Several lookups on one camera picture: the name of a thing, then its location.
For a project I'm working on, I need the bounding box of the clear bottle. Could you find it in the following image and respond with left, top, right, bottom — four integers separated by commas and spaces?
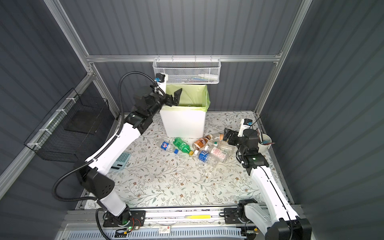
213, 141, 235, 153

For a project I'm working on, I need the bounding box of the red white label bottle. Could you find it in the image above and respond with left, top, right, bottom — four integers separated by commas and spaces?
204, 146, 229, 163

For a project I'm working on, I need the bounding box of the pepsi bottle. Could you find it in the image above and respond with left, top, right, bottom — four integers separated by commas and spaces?
156, 140, 179, 155

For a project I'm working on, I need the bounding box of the blue label bottle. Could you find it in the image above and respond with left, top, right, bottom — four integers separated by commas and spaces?
194, 150, 219, 168

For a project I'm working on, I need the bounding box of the green bottle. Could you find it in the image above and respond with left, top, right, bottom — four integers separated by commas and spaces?
173, 138, 194, 156

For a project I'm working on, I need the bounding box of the brown cola bottle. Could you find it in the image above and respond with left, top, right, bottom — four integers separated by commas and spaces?
193, 134, 213, 150

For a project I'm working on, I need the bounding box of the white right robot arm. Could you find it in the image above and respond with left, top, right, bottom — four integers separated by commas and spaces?
223, 119, 312, 240

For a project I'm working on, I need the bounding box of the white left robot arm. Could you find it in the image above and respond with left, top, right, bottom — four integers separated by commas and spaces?
52, 73, 182, 227

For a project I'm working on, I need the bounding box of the white plastic trash bin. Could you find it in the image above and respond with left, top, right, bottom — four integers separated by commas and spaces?
160, 106, 207, 139

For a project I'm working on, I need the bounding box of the green bin liner bag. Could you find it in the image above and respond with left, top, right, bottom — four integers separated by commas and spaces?
162, 85, 211, 112

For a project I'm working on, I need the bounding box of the white cup with pens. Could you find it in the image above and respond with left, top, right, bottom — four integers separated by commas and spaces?
258, 134, 274, 154

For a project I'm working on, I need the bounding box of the white wire mesh basket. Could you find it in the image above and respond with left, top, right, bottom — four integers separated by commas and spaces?
153, 59, 222, 85

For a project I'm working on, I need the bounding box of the black wire mesh basket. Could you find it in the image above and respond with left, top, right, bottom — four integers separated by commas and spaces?
24, 89, 113, 163

